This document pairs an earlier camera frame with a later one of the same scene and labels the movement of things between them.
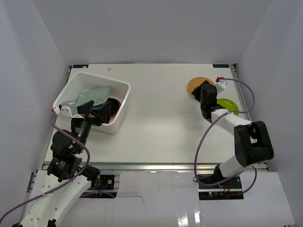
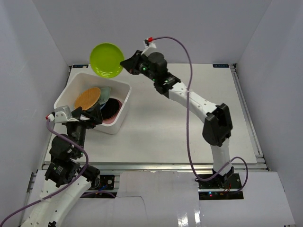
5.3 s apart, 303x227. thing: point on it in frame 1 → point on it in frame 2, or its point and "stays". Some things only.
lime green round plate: [228, 104] → [105, 60]
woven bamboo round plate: [196, 82] → [87, 98]
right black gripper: [196, 92] → [132, 64]
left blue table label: [80, 65] stays
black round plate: [115, 106] stays
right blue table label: [220, 65] stays
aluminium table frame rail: [246, 111] stays
